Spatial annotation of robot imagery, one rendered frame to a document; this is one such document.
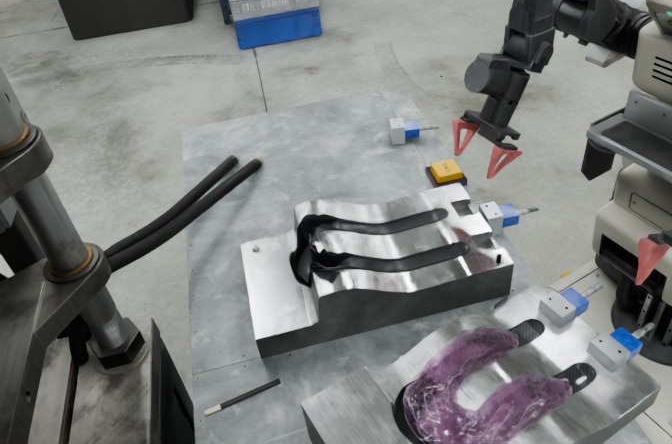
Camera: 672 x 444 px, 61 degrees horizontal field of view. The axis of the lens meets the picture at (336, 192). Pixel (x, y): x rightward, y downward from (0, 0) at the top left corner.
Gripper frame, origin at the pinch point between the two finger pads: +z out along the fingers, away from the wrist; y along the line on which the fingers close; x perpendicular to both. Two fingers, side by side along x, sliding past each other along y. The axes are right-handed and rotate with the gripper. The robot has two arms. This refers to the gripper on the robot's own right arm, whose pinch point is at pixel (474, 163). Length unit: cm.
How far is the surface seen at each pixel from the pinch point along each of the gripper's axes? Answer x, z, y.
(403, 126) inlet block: 14.8, 8.5, -37.7
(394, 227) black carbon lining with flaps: -9.5, 18.1, -4.6
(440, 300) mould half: -9.6, 22.8, 13.6
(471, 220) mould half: 1.7, 11.1, 4.1
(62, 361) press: -67, 58, -20
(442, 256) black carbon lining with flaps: -7.3, 16.7, 8.0
